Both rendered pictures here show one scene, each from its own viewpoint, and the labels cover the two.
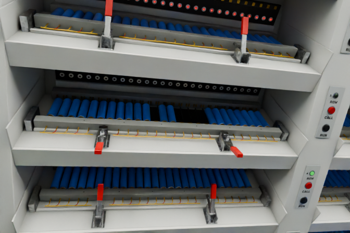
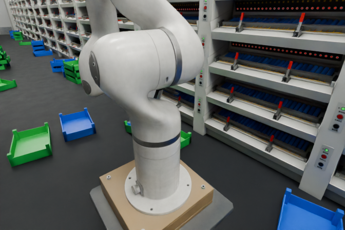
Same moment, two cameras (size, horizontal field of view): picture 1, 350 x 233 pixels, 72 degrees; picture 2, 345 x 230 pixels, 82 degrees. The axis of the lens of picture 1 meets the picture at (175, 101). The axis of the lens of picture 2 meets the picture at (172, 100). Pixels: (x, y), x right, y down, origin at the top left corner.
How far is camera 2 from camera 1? 0.78 m
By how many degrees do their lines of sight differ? 57
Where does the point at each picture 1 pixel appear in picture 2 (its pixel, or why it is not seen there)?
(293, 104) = not seen: outside the picture
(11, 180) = (212, 5)
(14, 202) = (212, 15)
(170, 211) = (274, 32)
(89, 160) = not seen: outside the picture
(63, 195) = (230, 22)
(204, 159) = not seen: outside the picture
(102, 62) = not seen: outside the picture
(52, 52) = not seen: outside the picture
